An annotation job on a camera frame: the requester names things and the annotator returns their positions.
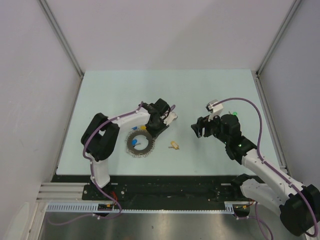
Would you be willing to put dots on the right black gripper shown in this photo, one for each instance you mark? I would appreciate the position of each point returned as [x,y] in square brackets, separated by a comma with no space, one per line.
[203,122]

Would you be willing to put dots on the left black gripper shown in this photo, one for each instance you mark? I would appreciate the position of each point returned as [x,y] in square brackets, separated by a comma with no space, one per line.
[155,134]

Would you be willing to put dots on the metal key organizer ring disc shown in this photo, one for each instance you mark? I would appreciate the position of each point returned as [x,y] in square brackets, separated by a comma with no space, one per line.
[147,143]

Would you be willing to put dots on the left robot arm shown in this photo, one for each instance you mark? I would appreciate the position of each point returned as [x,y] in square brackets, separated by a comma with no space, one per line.
[146,123]

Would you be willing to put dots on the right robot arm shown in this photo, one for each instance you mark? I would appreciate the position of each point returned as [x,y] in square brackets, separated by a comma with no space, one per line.
[297,205]

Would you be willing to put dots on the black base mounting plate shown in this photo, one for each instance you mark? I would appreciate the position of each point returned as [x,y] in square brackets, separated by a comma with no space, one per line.
[172,192]

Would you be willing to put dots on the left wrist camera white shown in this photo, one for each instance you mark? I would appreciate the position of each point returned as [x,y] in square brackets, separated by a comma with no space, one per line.
[172,116]

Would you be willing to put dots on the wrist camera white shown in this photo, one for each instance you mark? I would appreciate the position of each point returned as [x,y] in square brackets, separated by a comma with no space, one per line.
[172,116]
[214,108]

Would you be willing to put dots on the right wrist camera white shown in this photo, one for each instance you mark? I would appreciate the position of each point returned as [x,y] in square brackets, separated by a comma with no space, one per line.
[214,108]

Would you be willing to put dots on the right aluminium frame post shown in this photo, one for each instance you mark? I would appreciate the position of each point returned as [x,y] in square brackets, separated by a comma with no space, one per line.
[293,9]

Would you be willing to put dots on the aluminium frame post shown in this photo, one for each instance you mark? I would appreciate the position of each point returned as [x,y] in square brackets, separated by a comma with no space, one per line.
[52,20]
[293,9]

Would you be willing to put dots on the white slotted cable duct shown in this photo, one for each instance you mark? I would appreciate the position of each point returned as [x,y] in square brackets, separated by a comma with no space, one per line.
[101,208]

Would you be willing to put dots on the aluminium front rail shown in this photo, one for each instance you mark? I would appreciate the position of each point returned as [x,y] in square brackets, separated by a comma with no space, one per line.
[60,192]

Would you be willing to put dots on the left aluminium frame post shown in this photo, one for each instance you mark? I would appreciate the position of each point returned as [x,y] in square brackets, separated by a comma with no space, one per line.
[52,20]

